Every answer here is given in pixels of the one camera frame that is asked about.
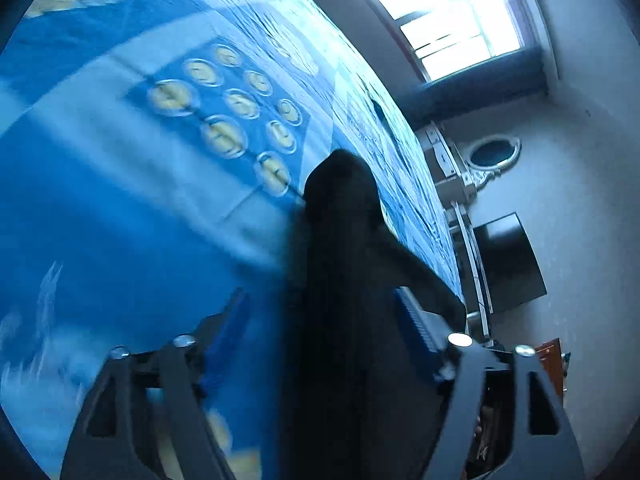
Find white television cabinet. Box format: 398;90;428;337
447;199;497;349

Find oval white-framed mirror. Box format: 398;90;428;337
467;136;523;192

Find blue patterned bed sheet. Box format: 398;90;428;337
0;0;464;480

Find black studded pants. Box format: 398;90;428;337
277;149;469;480

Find dark blue curtain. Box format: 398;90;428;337
399;44;547;127

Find black television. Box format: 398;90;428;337
472;212;547;314

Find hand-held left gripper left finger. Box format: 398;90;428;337
60;287;252;480

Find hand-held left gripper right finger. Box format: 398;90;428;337
394;289;587;480

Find white vanity dresser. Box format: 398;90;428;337
417;122;477;207

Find brown wooden door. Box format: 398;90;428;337
532;338;572;402

